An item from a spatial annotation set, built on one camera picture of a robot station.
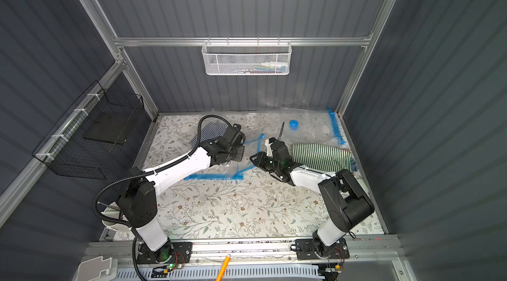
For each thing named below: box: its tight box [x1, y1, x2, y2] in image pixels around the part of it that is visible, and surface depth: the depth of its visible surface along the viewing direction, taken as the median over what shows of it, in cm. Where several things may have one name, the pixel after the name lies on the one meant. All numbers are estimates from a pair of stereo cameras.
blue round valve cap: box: [289, 119, 300, 131], surface depth 117 cm
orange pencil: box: [215, 255, 232, 281], surface depth 72 cm
